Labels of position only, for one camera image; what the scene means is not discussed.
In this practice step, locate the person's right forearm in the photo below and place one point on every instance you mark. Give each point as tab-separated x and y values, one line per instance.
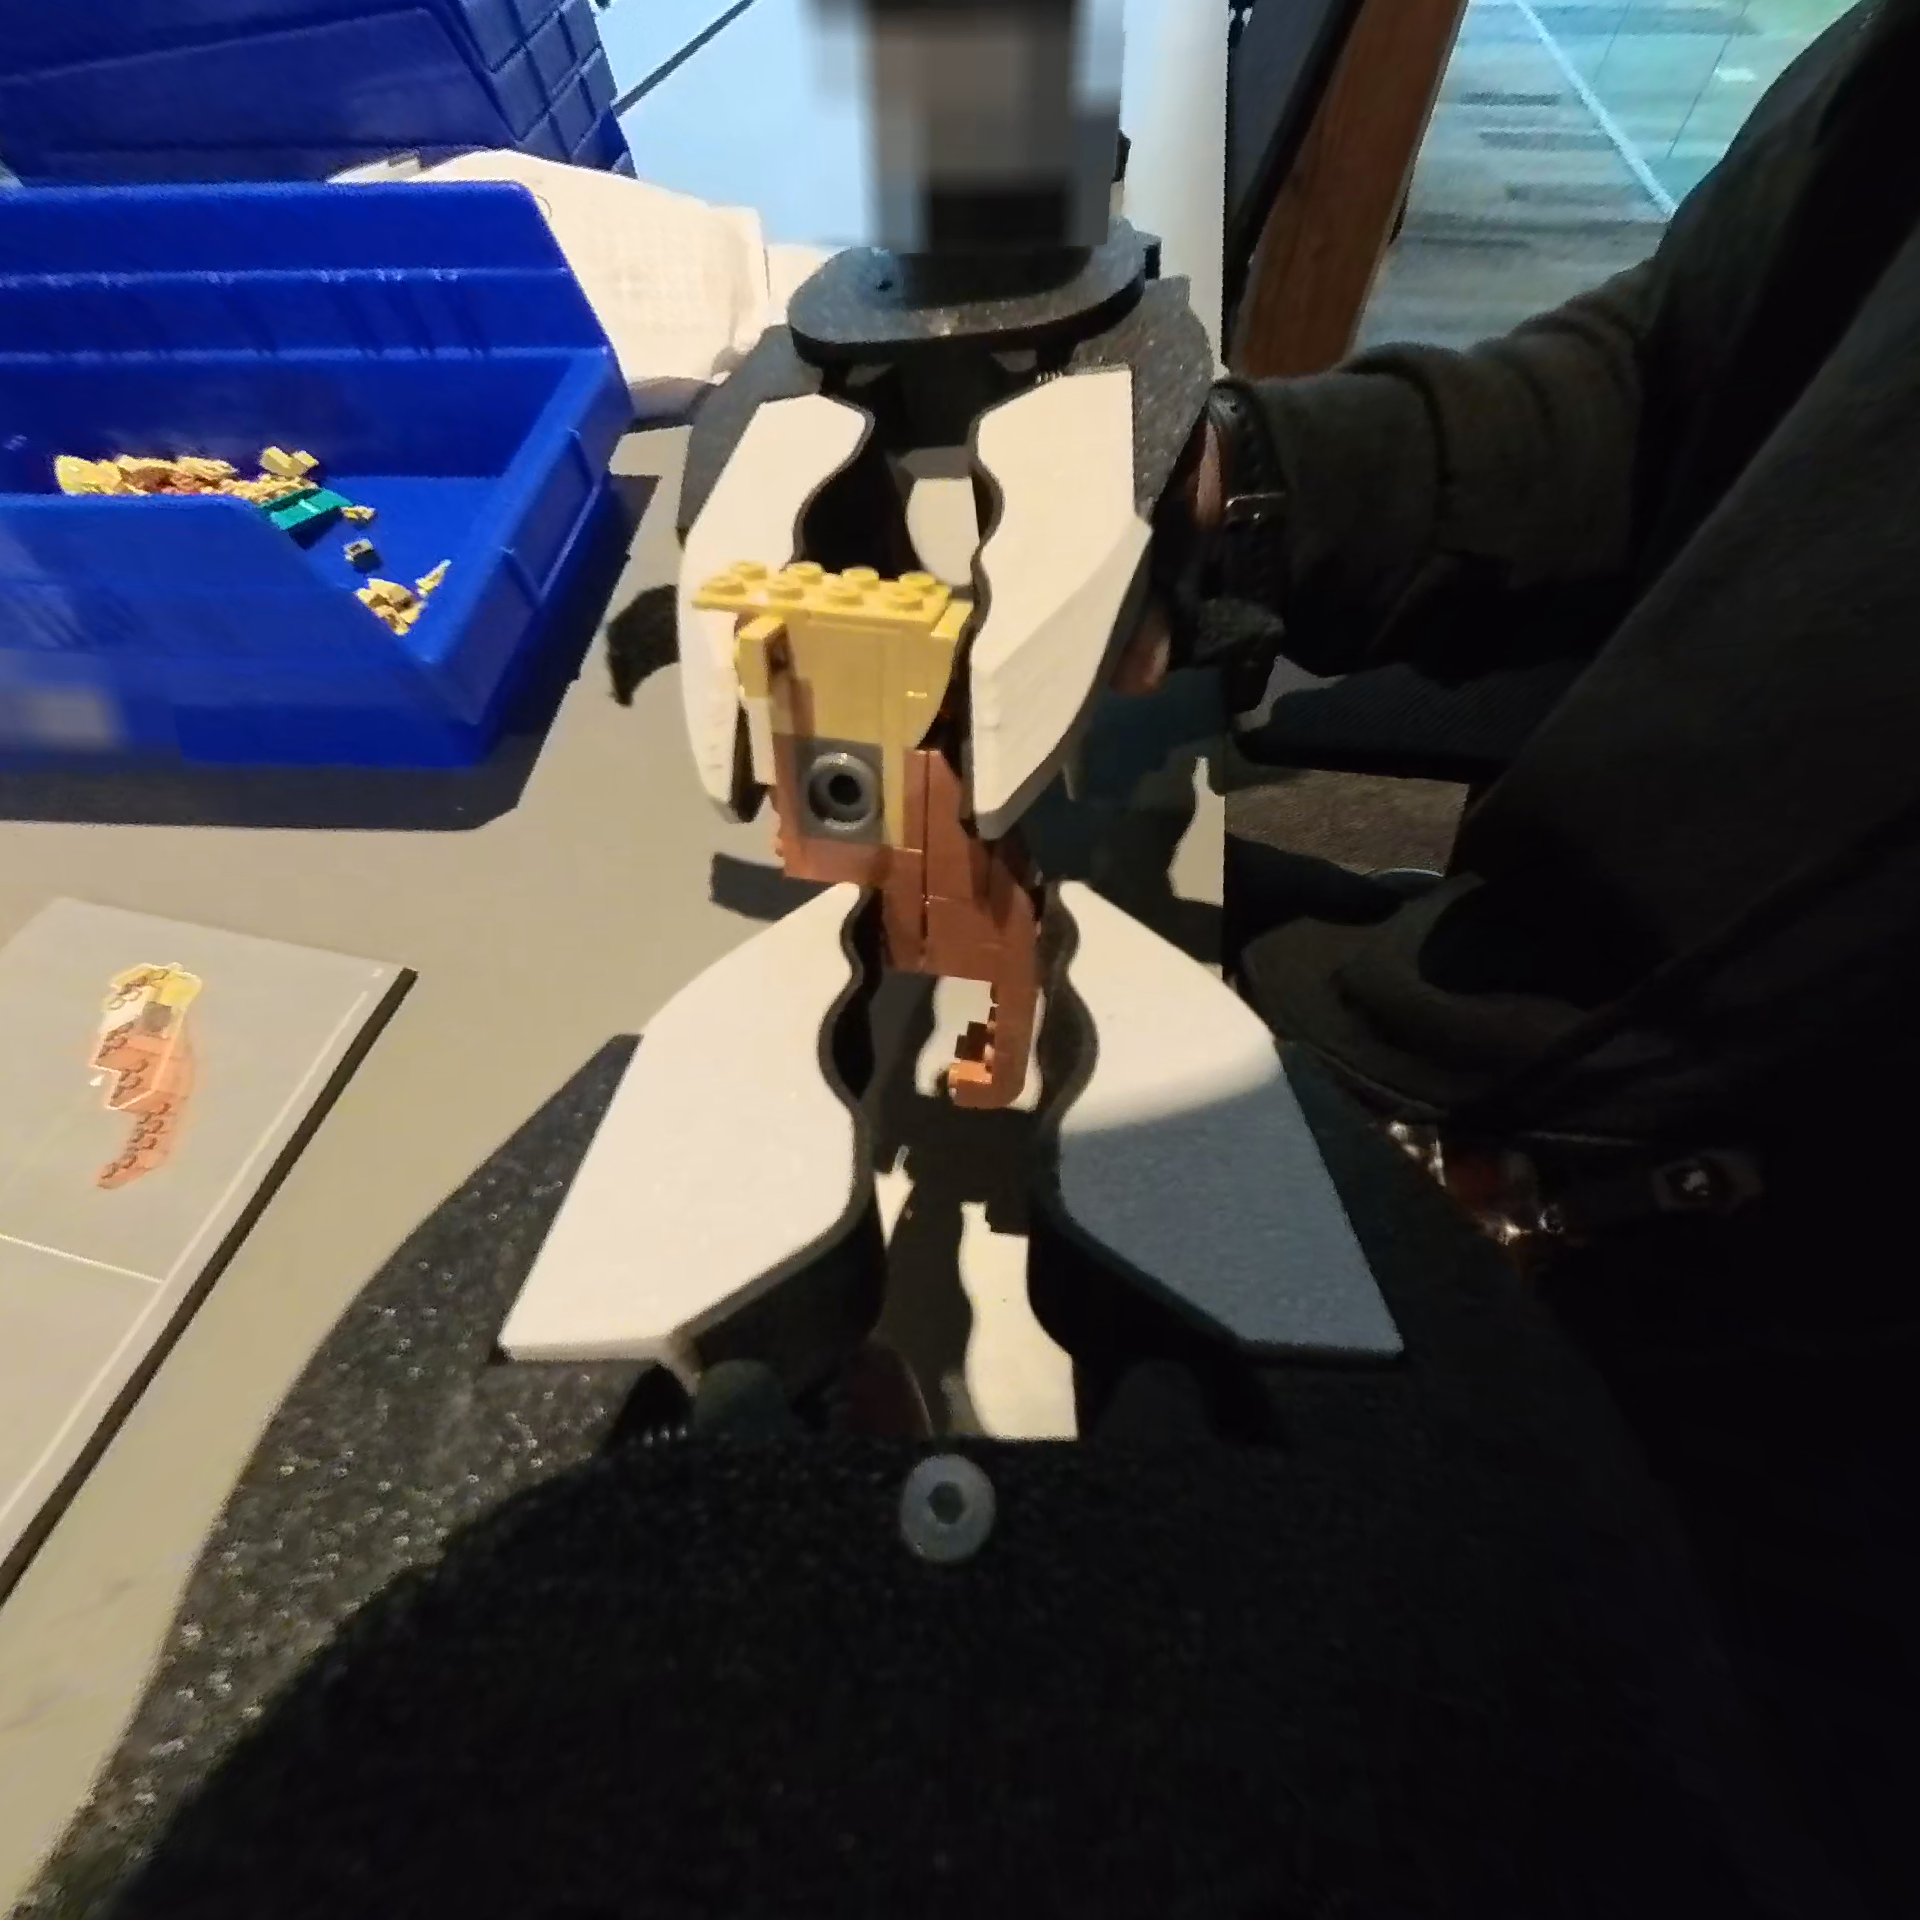
1471	495

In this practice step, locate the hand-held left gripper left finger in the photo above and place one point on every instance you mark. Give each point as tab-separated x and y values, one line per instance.
705	1171

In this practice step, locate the stack of blue bins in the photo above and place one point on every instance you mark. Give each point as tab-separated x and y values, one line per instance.
301	74

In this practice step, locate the grey instruction booklet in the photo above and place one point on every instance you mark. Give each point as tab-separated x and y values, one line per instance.
255	1141

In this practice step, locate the tan and brown brick figure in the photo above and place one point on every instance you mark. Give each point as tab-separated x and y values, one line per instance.
854	645

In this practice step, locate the green brick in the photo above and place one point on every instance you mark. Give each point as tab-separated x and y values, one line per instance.
309	514

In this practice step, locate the grey desk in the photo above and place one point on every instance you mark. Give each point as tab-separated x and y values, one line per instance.
525	930

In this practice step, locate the black wristwatch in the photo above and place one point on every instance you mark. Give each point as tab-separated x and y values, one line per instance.
1249	450

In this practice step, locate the pile of loose yellow bricks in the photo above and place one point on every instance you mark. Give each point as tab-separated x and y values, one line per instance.
165	476

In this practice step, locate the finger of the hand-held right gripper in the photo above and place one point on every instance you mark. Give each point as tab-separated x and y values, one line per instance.
1065	570
751	495

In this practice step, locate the wooden post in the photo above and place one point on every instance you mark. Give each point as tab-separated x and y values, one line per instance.
1351	181

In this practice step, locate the blue plastic bin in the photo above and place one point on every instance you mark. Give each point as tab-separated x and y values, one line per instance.
375	691

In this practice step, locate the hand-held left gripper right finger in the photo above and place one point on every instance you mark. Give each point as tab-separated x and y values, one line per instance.
1201	1200

